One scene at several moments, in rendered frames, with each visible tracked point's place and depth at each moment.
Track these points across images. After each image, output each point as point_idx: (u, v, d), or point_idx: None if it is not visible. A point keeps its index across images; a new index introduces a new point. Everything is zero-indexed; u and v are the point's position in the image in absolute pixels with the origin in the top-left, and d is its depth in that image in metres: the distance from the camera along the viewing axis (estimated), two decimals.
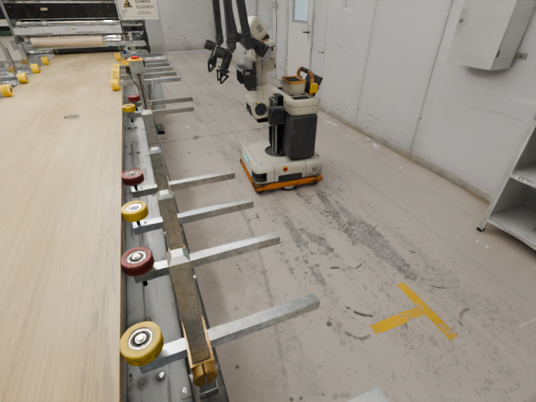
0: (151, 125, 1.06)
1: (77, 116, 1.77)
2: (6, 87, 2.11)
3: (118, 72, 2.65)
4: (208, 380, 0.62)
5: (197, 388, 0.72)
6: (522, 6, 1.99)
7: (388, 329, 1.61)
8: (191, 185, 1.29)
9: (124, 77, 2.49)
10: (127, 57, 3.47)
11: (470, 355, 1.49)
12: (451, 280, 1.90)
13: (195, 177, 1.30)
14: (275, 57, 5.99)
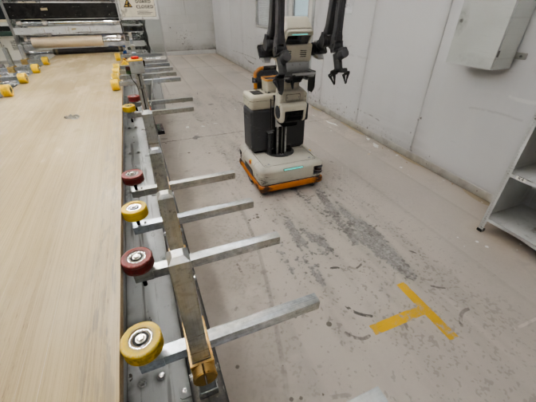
0: (151, 125, 1.06)
1: (77, 116, 1.77)
2: (6, 87, 2.11)
3: (118, 72, 2.65)
4: (208, 380, 0.62)
5: (197, 388, 0.72)
6: (522, 6, 1.99)
7: (388, 329, 1.61)
8: (191, 185, 1.29)
9: (124, 77, 2.49)
10: (127, 57, 3.47)
11: (470, 355, 1.49)
12: (451, 280, 1.90)
13: (195, 177, 1.30)
14: None
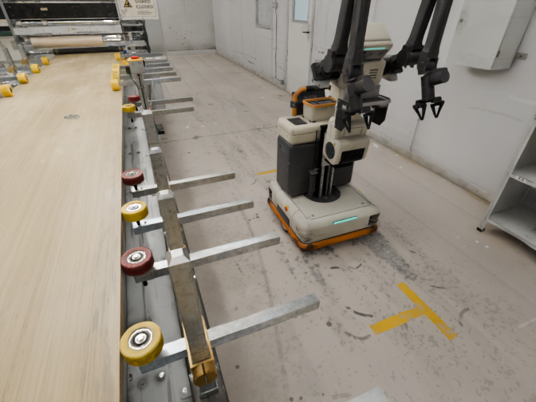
0: (151, 125, 1.06)
1: (77, 116, 1.77)
2: (6, 87, 2.11)
3: (118, 72, 2.65)
4: (208, 380, 0.62)
5: (197, 388, 0.72)
6: (522, 6, 1.99)
7: (388, 329, 1.61)
8: (191, 185, 1.29)
9: (124, 77, 2.49)
10: (127, 57, 3.47)
11: (470, 355, 1.49)
12: (451, 280, 1.90)
13: (195, 177, 1.30)
14: (275, 57, 5.99)
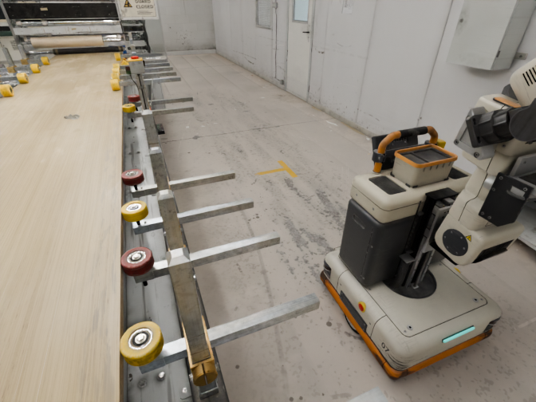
0: (151, 125, 1.06)
1: (77, 116, 1.77)
2: (6, 87, 2.11)
3: (118, 72, 2.65)
4: (208, 380, 0.62)
5: (197, 388, 0.72)
6: (522, 6, 1.99)
7: None
8: (191, 185, 1.29)
9: (124, 77, 2.49)
10: (127, 57, 3.47)
11: (470, 355, 1.49)
12: None
13: (195, 177, 1.30)
14: (275, 57, 5.99)
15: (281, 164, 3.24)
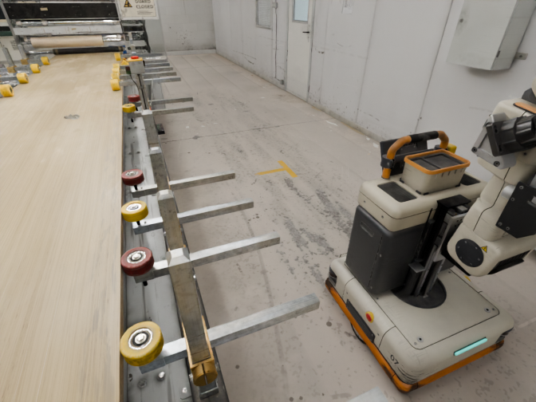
0: (151, 125, 1.06)
1: (77, 116, 1.77)
2: (6, 87, 2.11)
3: (118, 72, 2.65)
4: (208, 380, 0.62)
5: (197, 388, 0.72)
6: (522, 6, 1.99)
7: None
8: (191, 185, 1.29)
9: (124, 77, 2.49)
10: (127, 57, 3.47)
11: None
12: None
13: (195, 177, 1.30)
14: (275, 57, 5.99)
15: (281, 164, 3.24)
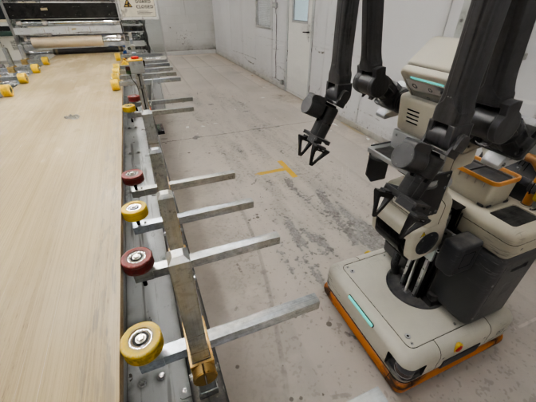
0: (151, 125, 1.06)
1: (77, 116, 1.77)
2: (6, 87, 2.11)
3: (118, 72, 2.65)
4: (208, 380, 0.62)
5: (197, 388, 0.72)
6: None
7: None
8: (191, 185, 1.29)
9: (124, 77, 2.49)
10: (127, 57, 3.47)
11: None
12: None
13: (195, 177, 1.30)
14: (275, 57, 5.99)
15: (281, 164, 3.24)
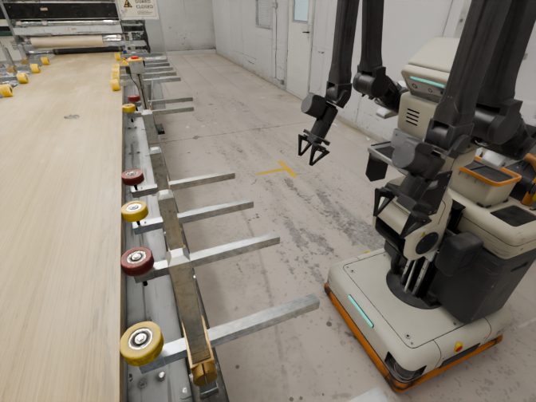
0: (151, 125, 1.06)
1: (77, 116, 1.77)
2: (6, 87, 2.11)
3: (118, 72, 2.65)
4: (208, 380, 0.62)
5: (197, 388, 0.72)
6: None
7: None
8: (191, 185, 1.29)
9: (124, 77, 2.49)
10: (127, 57, 3.47)
11: None
12: None
13: (195, 177, 1.30)
14: (275, 57, 5.99)
15: (281, 164, 3.24)
